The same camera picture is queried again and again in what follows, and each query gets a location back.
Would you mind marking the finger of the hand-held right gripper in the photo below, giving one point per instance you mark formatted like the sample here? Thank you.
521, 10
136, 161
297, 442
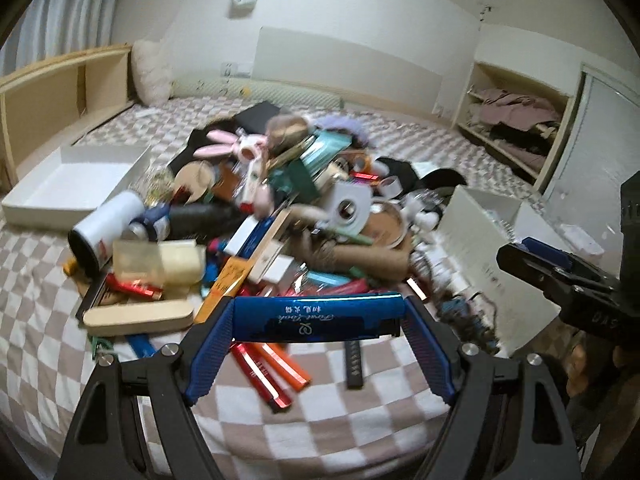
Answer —
547, 251
580, 300

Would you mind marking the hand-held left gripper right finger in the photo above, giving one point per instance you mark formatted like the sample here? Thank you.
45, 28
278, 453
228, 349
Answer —
430, 350

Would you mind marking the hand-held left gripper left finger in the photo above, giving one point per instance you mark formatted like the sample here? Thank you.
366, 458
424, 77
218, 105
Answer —
210, 350

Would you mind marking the white cardboard box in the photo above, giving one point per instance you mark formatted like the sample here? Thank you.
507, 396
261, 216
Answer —
480, 250

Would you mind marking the blue slim box white script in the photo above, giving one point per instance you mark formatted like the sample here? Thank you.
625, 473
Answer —
315, 319

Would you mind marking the person's right hand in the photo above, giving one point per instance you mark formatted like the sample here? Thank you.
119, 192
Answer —
577, 367

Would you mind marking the teal knitted piece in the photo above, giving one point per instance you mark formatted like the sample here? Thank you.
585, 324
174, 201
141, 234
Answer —
467, 322

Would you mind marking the orange cream tube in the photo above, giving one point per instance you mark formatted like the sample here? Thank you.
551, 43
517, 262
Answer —
222, 287

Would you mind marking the black slim box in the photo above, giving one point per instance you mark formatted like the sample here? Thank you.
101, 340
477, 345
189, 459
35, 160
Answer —
356, 365

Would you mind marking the orange slim box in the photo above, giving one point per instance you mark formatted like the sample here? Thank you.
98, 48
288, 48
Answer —
287, 367

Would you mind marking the beige oblong case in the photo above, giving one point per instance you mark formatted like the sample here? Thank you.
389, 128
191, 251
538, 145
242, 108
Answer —
137, 316

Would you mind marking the red foil slim box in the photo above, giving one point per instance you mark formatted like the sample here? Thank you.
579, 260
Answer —
135, 286

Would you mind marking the cream plastic case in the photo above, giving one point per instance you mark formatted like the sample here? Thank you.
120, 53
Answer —
160, 262

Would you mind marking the small white box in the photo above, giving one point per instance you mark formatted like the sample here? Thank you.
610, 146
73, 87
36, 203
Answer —
272, 269

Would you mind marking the white wardrobe door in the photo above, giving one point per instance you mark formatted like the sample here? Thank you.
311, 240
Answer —
600, 125

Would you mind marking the white and blue box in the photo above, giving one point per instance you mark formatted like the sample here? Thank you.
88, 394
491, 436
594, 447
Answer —
247, 235

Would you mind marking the wooden strip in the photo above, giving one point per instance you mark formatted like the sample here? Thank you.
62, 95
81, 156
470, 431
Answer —
272, 240

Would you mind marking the dark matte bottle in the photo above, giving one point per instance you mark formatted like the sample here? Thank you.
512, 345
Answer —
205, 220

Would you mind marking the pile of clothes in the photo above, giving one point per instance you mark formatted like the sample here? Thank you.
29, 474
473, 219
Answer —
515, 120

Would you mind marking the dark blue jar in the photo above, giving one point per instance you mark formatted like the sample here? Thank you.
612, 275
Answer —
150, 224

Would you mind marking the green metallic tube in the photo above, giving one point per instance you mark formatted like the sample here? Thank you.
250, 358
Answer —
347, 234

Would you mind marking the black cap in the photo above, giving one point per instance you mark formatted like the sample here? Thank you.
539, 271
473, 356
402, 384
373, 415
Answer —
425, 175

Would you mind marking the pink bottle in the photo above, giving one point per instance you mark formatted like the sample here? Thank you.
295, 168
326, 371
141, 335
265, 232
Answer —
262, 203

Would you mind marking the white cylindrical bottle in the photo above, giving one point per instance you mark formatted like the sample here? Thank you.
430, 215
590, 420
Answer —
107, 232

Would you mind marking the small yellow item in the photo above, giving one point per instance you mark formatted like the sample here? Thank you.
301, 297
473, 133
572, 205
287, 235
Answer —
70, 266

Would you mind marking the white round device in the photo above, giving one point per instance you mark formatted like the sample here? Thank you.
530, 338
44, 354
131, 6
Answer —
347, 207

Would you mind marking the round wooden disc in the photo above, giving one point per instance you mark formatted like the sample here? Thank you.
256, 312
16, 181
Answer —
195, 182

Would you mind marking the white tape roll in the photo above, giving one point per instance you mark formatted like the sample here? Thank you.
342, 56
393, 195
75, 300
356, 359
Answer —
390, 186

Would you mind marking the dark green box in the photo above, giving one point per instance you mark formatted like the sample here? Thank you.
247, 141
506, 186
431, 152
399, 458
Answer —
295, 180

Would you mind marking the orange and white bottle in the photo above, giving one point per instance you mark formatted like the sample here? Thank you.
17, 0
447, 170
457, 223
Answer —
361, 162

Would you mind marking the white shallow tray box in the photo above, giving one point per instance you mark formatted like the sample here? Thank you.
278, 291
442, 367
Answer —
70, 185

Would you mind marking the teal box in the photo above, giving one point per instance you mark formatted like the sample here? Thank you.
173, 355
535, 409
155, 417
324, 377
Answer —
325, 152

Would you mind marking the brown tumbler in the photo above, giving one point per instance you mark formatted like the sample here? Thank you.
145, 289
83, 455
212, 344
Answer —
287, 131

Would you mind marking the purple plush toy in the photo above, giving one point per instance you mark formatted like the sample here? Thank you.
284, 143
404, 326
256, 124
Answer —
345, 126

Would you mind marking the black square box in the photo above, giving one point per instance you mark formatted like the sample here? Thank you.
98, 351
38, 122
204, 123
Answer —
260, 115

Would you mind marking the long green bolster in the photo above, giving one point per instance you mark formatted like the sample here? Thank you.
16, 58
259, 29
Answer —
280, 92

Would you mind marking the white headboard panel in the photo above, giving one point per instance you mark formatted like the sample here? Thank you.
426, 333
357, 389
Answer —
350, 65

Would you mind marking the white fluffy pillow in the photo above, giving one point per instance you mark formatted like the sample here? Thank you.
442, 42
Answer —
152, 72

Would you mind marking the wooden bedside shelf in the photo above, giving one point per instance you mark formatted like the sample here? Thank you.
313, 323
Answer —
50, 95

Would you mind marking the grey curtain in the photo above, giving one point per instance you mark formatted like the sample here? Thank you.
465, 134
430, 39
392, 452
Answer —
60, 25

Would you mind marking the wooden wall alcove shelf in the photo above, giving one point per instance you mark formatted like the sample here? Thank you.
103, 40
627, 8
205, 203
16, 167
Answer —
462, 110

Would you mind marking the black wall hook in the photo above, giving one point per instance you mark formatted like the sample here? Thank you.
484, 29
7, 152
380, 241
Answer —
484, 14

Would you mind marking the wall socket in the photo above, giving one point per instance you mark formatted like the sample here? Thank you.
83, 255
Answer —
236, 69

